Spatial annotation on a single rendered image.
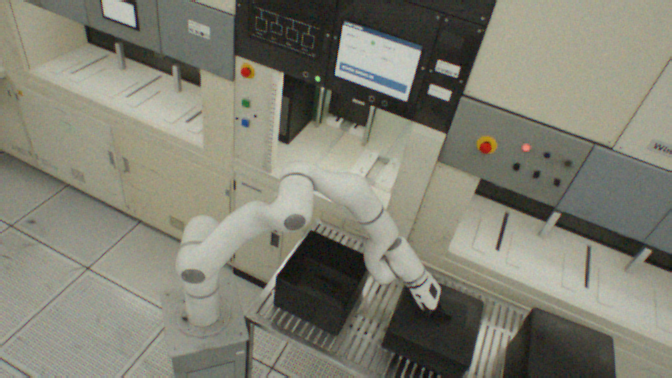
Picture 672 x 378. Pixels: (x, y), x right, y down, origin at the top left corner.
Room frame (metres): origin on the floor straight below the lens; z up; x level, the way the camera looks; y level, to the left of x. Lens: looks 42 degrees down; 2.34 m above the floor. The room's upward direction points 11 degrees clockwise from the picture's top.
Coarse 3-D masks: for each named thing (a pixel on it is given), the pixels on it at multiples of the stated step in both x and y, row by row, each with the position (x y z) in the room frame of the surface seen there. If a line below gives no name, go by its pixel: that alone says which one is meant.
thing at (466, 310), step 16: (448, 288) 1.14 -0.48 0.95; (400, 304) 1.03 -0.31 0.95; (416, 304) 1.04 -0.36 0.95; (448, 304) 1.06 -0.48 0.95; (464, 304) 1.08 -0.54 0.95; (480, 304) 1.09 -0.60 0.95; (400, 320) 0.96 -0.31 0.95; (416, 320) 0.97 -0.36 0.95; (432, 320) 0.98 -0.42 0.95; (448, 320) 1.00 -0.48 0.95; (464, 320) 1.01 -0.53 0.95; (480, 320) 1.03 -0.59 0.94; (400, 336) 0.90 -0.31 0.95; (416, 336) 0.91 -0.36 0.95; (432, 336) 0.92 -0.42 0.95; (448, 336) 0.93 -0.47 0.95; (464, 336) 0.95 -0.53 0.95; (400, 352) 0.89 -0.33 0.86; (416, 352) 0.88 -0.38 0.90; (432, 352) 0.87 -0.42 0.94; (448, 352) 0.87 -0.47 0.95; (464, 352) 0.89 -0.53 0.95; (432, 368) 0.86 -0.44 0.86; (448, 368) 0.85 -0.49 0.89; (464, 368) 0.84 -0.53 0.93
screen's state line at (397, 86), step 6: (342, 66) 1.57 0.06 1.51; (348, 66) 1.57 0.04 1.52; (348, 72) 1.56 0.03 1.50; (354, 72) 1.56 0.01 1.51; (360, 72) 1.55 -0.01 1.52; (366, 72) 1.55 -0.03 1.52; (366, 78) 1.54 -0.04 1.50; (372, 78) 1.54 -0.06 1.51; (378, 78) 1.53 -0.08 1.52; (384, 78) 1.53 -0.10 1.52; (384, 84) 1.52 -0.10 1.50; (390, 84) 1.52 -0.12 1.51; (396, 84) 1.51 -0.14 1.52; (402, 84) 1.51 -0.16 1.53; (396, 90) 1.51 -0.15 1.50; (402, 90) 1.50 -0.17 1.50
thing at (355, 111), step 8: (336, 96) 2.12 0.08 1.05; (344, 96) 2.11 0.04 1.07; (336, 104) 2.12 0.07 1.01; (344, 104) 2.11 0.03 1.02; (352, 104) 2.10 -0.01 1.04; (360, 104) 2.08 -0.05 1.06; (328, 112) 2.13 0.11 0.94; (336, 112) 2.12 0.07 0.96; (344, 112) 2.11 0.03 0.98; (352, 112) 2.09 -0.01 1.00; (360, 112) 2.08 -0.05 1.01; (368, 112) 2.08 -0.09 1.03; (336, 120) 2.12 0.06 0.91; (352, 120) 2.09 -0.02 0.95; (360, 120) 2.08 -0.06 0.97
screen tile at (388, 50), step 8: (384, 48) 1.53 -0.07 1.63; (392, 48) 1.52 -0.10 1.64; (400, 48) 1.52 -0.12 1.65; (392, 56) 1.52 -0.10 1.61; (400, 56) 1.51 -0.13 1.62; (384, 64) 1.53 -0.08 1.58; (408, 64) 1.50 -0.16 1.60; (384, 72) 1.53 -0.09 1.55; (392, 72) 1.52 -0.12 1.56; (400, 72) 1.51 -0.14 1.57; (408, 72) 1.50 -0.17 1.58; (408, 80) 1.50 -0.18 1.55
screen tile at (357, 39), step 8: (352, 32) 1.57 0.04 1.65; (344, 40) 1.58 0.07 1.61; (352, 40) 1.57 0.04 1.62; (360, 40) 1.56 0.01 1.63; (368, 40) 1.55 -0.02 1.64; (376, 40) 1.54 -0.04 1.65; (344, 48) 1.57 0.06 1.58; (368, 48) 1.55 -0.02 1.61; (376, 48) 1.54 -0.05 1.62; (344, 56) 1.57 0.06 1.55; (352, 56) 1.56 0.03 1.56; (360, 56) 1.56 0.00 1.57; (368, 56) 1.55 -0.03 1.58; (360, 64) 1.55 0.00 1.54; (368, 64) 1.54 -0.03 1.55
